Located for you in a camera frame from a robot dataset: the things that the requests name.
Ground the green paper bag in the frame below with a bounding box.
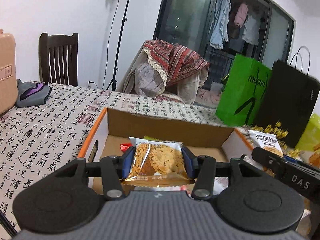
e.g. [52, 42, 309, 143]
[215, 53, 273, 127]

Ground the orange cardboard box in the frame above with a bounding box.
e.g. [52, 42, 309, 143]
[77, 107, 258, 198]

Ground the dark wooden chair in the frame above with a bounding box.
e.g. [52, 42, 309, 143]
[38, 32, 79, 86]

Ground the clear oat crisp packet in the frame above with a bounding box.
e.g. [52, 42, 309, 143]
[122, 137, 195, 187]

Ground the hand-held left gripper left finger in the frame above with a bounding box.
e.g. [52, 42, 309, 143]
[52, 147, 137, 200]

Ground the pink hanging garment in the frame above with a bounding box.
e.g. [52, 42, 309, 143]
[234, 2, 249, 28]

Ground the yellow-green gift bag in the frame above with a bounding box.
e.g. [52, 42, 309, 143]
[295, 113, 320, 168]

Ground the grey and purple cloth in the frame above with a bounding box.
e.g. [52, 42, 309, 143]
[15, 79, 52, 108]

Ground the pink hard case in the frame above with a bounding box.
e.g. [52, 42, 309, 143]
[0, 29, 18, 115]

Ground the yellow flower branch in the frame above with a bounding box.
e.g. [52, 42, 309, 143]
[252, 121, 302, 157]

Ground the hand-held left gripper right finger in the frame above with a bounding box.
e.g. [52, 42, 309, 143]
[181, 146, 265, 201]

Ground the white oat crisp packet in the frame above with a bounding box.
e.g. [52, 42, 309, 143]
[248, 130, 284, 158]

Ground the beige covered armchair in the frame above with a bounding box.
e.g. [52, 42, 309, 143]
[122, 47, 209, 104]

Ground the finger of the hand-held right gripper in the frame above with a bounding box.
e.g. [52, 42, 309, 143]
[251, 147, 288, 174]

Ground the dark sliding glass door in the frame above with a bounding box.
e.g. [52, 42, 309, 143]
[152, 0, 300, 110]

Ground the black paper bag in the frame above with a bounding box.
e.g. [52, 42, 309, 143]
[255, 45, 320, 148]

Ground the red patterned blanket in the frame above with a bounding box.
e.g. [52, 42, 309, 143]
[142, 39, 210, 96]

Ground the light blue hanging garment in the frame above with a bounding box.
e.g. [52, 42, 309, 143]
[209, 0, 232, 50]

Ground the white hanging garment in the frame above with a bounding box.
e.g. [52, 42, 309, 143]
[241, 12, 262, 46]

